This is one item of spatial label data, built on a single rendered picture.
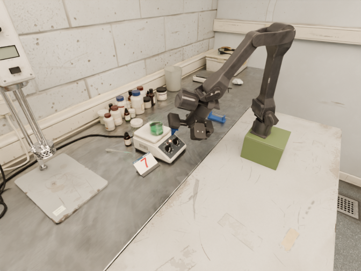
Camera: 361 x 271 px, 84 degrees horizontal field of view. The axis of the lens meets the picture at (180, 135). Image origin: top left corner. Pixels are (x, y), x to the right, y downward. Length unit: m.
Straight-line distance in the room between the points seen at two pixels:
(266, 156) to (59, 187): 0.78
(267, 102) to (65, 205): 0.77
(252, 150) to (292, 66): 1.31
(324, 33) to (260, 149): 1.29
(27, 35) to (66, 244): 0.77
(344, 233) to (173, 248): 1.63
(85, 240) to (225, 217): 0.42
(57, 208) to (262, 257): 0.63
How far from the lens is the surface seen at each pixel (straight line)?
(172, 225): 0.67
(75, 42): 1.13
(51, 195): 0.85
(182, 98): 0.65
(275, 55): 0.73
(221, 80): 0.66
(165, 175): 0.80
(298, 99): 2.15
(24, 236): 0.80
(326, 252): 0.75
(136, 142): 0.90
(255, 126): 0.87
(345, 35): 1.97
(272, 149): 0.85
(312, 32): 1.97
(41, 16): 1.07
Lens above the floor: 1.48
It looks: 35 degrees down
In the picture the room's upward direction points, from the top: straight up
